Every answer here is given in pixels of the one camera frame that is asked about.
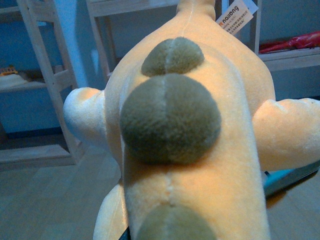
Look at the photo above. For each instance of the teal right gripper finger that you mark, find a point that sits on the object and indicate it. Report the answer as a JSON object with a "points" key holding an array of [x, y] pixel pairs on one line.
{"points": [[276, 181]]}

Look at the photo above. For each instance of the orange plush dinosaur toy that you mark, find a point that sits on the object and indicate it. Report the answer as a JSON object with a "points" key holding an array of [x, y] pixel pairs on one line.
{"points": [[190, 116]]}

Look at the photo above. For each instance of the right wooden shelf unit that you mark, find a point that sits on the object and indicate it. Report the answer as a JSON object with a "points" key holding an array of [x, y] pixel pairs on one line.
{"points": [[101, 10]]}

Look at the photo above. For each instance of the wooden shelf unit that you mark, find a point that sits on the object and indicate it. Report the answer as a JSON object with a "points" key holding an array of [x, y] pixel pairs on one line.
{"points": [[56, 80], [101, 10]]}

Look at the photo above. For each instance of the red plastic bag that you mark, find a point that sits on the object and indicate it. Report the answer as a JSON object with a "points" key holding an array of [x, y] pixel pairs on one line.
{"points": [[305, 41]]}

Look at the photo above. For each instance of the white paper hang tag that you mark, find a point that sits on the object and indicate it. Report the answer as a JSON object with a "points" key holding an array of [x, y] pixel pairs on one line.
{"points": [[238, 14]]}

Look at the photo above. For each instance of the left wooden shelf unit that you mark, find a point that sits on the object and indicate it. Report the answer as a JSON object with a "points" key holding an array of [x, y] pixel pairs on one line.
{"points": [[56, 80]]}

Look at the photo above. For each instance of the small yellow toy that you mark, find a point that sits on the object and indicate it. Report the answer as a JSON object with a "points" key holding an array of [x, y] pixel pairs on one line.
{"points": [[5, 71]]}

